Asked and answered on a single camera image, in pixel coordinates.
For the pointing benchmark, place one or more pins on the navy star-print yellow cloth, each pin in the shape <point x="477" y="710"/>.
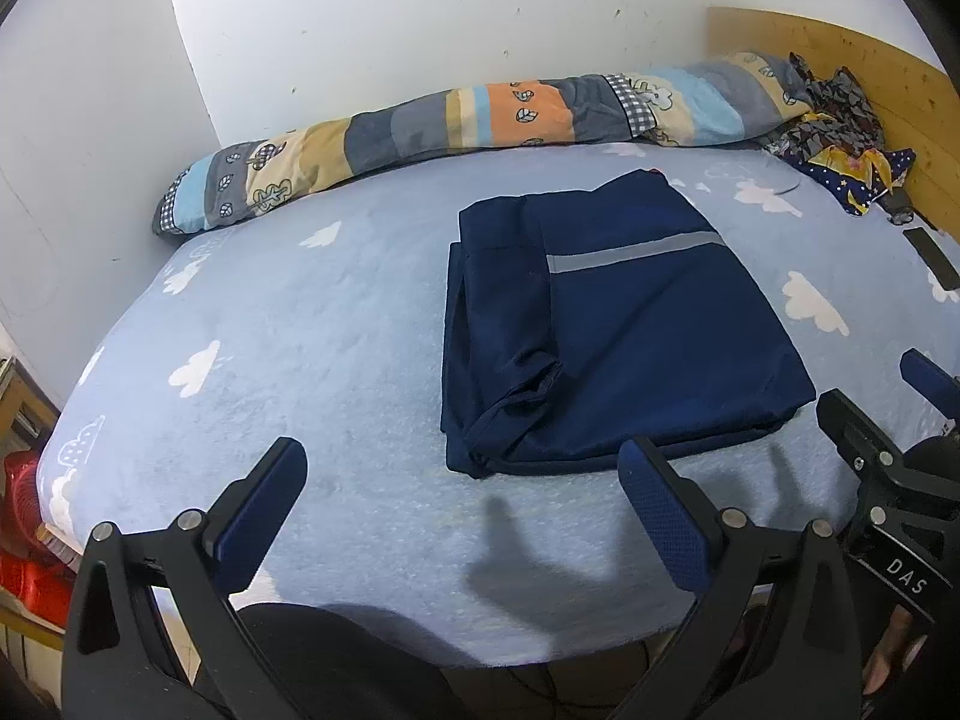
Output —
<point x="862" y="176"/>

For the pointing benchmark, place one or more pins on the dark floral clothes pile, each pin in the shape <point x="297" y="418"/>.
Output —
<point x="840" y="116"/>

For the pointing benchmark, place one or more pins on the navy blue work jacket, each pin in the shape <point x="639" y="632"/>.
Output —
<point x="637" y="330"/>

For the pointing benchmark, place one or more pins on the light blue cloud bed sheet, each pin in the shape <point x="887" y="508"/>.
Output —
<point x="300" y="330"/>

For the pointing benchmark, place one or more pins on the small black object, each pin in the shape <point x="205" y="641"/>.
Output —
<point x="907" y="210"/>

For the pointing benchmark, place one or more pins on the wooden shelf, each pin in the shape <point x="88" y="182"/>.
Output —
<point x="22" y="405"/>

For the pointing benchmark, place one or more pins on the red plastic object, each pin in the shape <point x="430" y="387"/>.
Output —
<point x="26" y="540"/>

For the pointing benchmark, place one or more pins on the person's right hand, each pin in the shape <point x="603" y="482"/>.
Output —
<point x="889" y="652"/>

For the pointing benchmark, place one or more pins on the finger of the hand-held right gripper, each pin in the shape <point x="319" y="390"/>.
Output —
<point x="930" y="382"/>
<point x="851" y="427"/>

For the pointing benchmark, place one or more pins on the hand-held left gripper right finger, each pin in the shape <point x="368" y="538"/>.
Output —
<point x="667" y="517"/>

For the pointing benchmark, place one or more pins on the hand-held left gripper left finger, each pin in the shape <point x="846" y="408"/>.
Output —
<point x="262" y="495"/>

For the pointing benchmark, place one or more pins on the patchwork rolled quilt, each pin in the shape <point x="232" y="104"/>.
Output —
<point x="420" y="131"/>

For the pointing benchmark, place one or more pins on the wooden headboard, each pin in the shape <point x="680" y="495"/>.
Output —
<point x="885" y="67"/>

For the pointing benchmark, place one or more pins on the black phone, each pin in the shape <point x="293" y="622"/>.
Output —
<point x="934" y="255"/>

